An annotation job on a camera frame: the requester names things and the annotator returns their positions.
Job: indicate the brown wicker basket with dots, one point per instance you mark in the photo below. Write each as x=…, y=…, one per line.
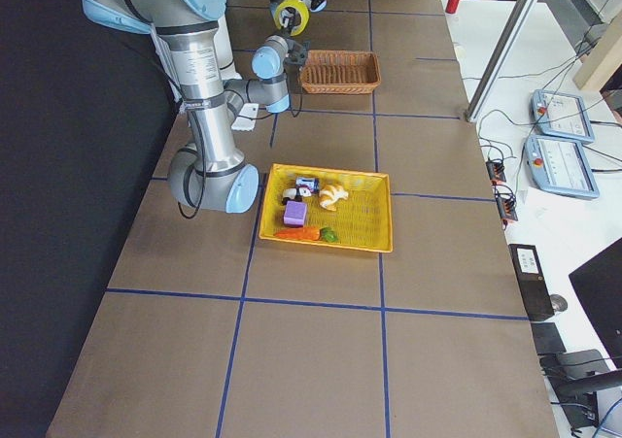
x=340, y=72

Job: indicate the black monitor stand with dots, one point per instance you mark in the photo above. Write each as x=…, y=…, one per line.
x=585, y=388

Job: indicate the toy croissant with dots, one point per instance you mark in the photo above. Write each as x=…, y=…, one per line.
x=330, y=195

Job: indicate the aluminium frame post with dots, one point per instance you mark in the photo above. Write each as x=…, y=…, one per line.
x=508, y=37

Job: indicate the black power strip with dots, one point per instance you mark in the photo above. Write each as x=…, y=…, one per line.
x=506, y=203
x=495, y=169

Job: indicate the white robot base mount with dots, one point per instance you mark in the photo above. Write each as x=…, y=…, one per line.
x=246, y=120

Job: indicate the small dark labelled jar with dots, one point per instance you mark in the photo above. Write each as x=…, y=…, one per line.
x=313, y=184

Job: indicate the far teach pendant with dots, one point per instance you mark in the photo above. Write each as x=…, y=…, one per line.
x=562, y=115

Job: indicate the toy panda figure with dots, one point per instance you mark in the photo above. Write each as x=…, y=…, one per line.
x=297, y=194

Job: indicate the teach pendant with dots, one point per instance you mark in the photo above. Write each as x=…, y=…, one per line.
x=562, y=115
x=560, y=166

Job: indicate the black computer monitor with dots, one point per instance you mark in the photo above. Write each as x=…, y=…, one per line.
x=597, y=285

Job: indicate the near teach pendant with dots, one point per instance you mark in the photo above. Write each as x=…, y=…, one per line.
x=560, y=166

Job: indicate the toy carrot with green leaves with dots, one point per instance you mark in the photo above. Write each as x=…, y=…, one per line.
x=308, y=233

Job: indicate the yellow woven plastic basket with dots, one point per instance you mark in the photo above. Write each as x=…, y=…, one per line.
x=361, y=222

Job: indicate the black box with label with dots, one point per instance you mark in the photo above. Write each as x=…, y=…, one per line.
x=531, y=283

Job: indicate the purple foam cube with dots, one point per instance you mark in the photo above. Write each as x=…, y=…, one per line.
x=295, y=213

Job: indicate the black power strip right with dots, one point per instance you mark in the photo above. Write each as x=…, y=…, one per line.
x=506, y=203

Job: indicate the black power strip left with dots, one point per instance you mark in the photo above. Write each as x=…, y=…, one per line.
x=495, y=169

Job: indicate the yellow transparent tape roll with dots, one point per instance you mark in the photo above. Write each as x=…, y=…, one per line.
x=301, y=14

